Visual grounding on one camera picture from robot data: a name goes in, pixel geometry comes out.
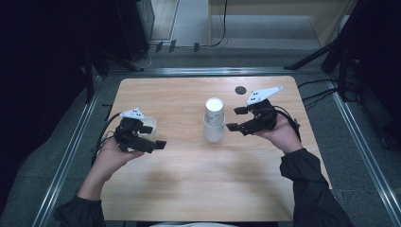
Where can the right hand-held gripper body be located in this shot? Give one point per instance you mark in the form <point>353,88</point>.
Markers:
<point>263,115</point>

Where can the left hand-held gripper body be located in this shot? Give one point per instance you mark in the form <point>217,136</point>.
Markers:
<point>127,134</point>

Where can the printed white paper cup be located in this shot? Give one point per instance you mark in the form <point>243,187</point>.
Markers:
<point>214,115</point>

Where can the person's right hand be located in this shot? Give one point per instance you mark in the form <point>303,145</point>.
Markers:
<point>282,135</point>

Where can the person's left hand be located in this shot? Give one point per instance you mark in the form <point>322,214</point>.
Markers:
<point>108,157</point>

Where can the dark round table grommet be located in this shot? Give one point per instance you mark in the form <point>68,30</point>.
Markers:
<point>240,90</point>

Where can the dark metal stand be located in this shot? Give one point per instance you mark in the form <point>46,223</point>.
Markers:
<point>90,82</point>

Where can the grey tape strip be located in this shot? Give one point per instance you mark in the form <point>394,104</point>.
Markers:
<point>172,46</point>
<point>159,46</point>
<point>196,47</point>

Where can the black tripod stand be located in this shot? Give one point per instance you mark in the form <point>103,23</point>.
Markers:
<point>315,55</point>

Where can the black cabinet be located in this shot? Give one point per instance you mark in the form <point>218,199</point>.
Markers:
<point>134,28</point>

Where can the grey tape patch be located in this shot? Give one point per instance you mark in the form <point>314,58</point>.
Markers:
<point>338,193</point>

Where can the light wooden furniture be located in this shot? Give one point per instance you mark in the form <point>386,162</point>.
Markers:
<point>324,19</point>

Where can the metal floor rail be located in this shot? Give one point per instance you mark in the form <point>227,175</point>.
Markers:
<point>362,142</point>
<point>64,164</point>

